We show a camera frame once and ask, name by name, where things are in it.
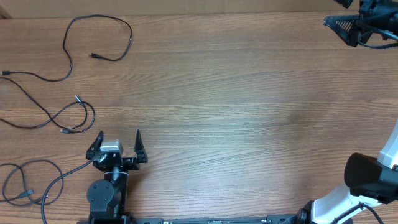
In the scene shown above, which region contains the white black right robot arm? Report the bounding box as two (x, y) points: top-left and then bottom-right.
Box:
(285, 0), (397, 223)

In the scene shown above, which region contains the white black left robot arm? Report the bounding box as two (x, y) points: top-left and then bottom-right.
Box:
(86, 130), (148, 224)

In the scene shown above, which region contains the black separated usb cable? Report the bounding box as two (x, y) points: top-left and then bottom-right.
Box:
(1, 14), (133, 83)

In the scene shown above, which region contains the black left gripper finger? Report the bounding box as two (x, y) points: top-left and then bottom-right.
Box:
(134, 129), (148, 163)
(85, 131), (104, 160)

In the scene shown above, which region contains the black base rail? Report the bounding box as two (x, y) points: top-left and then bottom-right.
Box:
(77, 214), (296, 224)

